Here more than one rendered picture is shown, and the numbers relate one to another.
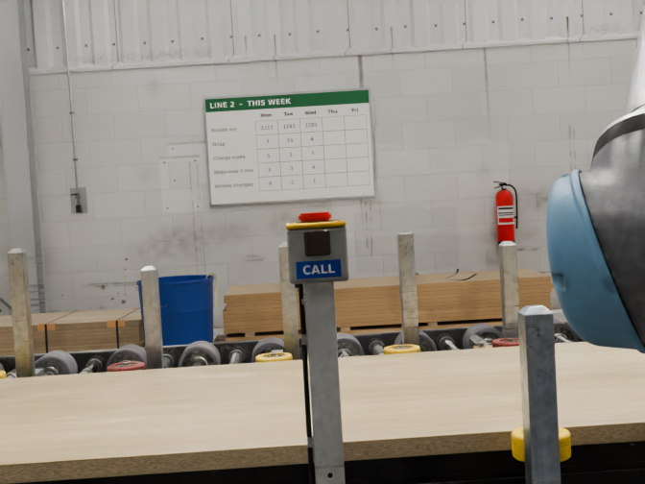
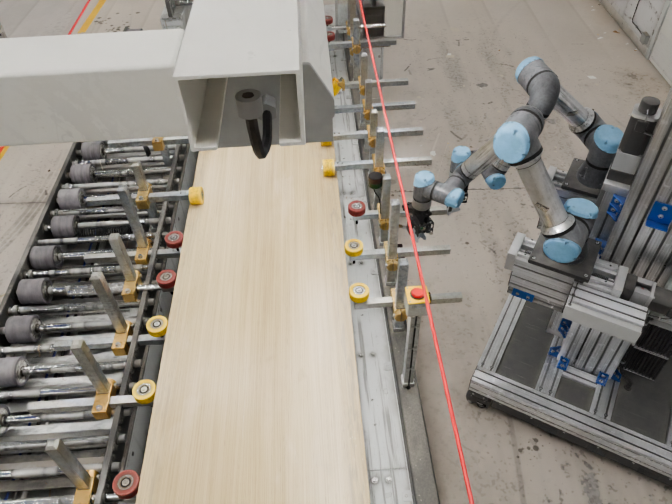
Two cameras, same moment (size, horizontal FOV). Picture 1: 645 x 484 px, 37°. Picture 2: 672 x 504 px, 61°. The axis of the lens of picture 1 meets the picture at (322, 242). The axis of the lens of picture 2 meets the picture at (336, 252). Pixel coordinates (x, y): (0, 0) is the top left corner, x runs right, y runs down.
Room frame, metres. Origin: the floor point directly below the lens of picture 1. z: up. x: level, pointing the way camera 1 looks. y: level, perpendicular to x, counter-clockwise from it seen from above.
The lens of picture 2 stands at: (1.40, 1.17, 2.61)
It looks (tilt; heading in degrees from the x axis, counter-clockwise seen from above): 46 degrees down; 270
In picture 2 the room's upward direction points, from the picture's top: 2 degrees counter-clockwise
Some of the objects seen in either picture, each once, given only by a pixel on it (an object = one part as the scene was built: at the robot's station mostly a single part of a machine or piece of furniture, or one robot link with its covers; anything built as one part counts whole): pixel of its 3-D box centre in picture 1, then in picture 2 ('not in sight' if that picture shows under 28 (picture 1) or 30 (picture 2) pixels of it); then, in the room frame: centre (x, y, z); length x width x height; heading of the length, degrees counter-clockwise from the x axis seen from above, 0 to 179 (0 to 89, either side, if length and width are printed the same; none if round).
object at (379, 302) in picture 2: not in sight; (407, 300); (1.12, -0.29, 0.82); 0.44 x 0.03 x 0.04; 2
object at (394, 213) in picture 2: not in sight; (392, 244); (1.17, -0.50, 0.93); 0.04 x 0.04 x 0.48; 2
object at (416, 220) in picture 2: not in sight; (421, 218); (1.05, -0.53, 1.05); 0.09 x 0.08 x 0.12; 112
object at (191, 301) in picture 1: (179, 326); not in sight; (6.79, 1.04, 0.36); 0.59 x 0.57 x 0.73; 179
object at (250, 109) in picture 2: not in sight; (258, 108); (1.45, 0.77, 2.37); 0.11 x 0.02 x 0.08; 90
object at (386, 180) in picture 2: not in sight; (384, 217); (1.17, -0.75, 0.86); 0.04 x 0.04 x 0.48; 2
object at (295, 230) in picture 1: (317, 254); (416, 301); (1.15, 0.01, 1.18); 0.07 x 0.07 x 0.08; 2
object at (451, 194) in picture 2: not in sight; (449, 192); (0.96, -0.49, 1.21); 0.11 x 0.11 x 0.08; 55
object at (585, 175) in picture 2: not in sight; (597, 168); (0.27, -0.76, 1.09); 0.15 x 0.15 x 0.10
